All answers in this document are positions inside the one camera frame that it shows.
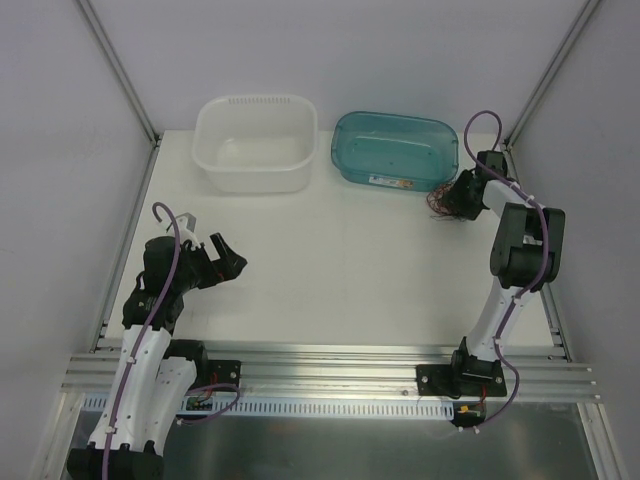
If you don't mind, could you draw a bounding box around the red wire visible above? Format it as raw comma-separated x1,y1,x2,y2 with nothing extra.
425,183,469,221

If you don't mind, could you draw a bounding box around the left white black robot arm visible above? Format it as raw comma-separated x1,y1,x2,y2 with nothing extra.
66,234,247,479

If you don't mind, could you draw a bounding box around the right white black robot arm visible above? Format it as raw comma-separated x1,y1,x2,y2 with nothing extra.
443,150,566,398

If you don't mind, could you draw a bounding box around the label sticker on bin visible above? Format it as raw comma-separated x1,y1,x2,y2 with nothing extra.
368,175,414,190

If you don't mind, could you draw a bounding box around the teal transparent plastic bin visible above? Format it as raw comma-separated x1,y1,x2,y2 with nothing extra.
331,111,459,193

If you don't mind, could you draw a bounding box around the white plastic tub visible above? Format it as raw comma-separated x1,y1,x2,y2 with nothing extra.
191,95,319,194

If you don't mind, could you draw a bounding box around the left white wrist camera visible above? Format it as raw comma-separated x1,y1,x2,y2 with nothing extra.
170,213,202,250

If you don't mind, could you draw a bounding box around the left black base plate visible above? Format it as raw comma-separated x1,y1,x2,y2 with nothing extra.
206,359,242,392

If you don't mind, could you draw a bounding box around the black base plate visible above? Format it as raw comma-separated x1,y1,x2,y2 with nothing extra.
415,363,507,399
206,359,242,392

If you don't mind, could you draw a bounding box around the white slotted cable duct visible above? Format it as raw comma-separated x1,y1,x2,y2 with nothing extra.
82,395,457,420

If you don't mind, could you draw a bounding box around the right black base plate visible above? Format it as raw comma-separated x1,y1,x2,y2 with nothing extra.
415,363,507,399

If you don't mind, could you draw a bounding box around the aluminium mounting rail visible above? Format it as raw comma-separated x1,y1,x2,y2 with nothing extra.
60,339,600,403

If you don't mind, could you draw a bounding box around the right aluminium frame post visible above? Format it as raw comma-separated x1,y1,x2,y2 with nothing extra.
502,0,603,150

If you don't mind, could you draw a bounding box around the aluminium frame post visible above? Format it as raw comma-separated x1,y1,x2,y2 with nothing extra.
502,0,603,150
73,0,161,146

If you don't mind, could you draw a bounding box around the left aluminium frame post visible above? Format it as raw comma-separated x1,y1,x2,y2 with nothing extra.
73,0,161,146

